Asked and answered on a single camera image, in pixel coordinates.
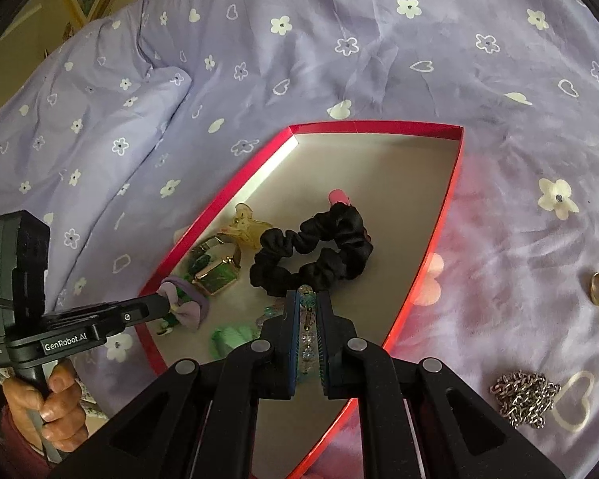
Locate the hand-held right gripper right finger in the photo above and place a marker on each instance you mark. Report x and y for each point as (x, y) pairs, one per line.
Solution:
(327, 349)

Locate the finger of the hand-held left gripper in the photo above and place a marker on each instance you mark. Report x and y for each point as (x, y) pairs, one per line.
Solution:
(135, 312)

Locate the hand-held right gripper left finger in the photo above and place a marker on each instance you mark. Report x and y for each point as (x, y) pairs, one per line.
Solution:
(292, 344)

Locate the gold square wristwatch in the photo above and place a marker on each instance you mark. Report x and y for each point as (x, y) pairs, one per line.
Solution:
(215, 279)

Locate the black scrunchie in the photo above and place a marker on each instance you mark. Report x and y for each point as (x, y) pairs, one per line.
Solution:
(279, 245)

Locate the yellow claw clip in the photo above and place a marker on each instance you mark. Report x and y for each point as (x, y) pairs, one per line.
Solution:
(244, 228)

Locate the pink hair clip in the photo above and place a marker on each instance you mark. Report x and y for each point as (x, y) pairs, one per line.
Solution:
(338, 195)

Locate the red cardboard box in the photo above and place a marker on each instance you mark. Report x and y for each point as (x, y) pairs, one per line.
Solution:
(379, 184)

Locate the person's left forearm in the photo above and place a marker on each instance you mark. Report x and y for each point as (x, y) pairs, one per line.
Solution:
(17, 446)

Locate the person's left hand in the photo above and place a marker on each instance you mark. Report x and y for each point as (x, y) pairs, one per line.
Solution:
(60, 409)

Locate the purple floral pillow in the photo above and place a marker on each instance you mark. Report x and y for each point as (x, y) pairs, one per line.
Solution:
(80, 134)

